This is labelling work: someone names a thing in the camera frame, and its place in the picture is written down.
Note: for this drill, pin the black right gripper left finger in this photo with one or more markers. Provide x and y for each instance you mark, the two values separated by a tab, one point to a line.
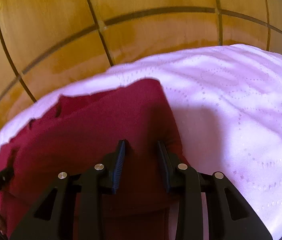
52	215

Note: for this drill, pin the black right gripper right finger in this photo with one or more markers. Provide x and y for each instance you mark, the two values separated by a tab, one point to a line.
229	215

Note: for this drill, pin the pink bedspread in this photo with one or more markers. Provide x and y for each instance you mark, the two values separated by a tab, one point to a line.
227	102

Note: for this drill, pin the dark red garment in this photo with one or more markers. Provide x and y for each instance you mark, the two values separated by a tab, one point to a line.
75	134

